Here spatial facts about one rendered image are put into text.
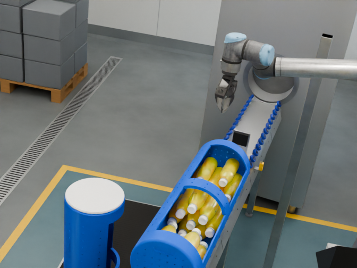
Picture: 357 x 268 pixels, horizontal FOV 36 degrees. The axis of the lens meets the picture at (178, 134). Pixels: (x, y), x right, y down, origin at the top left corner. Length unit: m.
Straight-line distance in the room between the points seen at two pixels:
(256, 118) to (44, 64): 2.57
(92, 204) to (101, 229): 0.13
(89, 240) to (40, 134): 2.63
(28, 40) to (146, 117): 1.37
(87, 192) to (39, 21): 3.05
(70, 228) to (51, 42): 3.11
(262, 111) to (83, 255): 1.75
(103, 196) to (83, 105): 3.12
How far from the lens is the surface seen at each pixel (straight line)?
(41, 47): 5.54
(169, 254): 2.12
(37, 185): 4.47
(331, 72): 2.48
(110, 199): 2.60
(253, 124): 3.66
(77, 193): 2.63
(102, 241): 2.63
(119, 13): 7.36
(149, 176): 4.62
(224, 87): 2.45
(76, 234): 2.63
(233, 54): 2.42
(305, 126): 3.26
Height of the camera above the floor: 2.60
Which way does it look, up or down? 29 degrees down
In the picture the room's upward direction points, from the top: 7 degrees clockwise
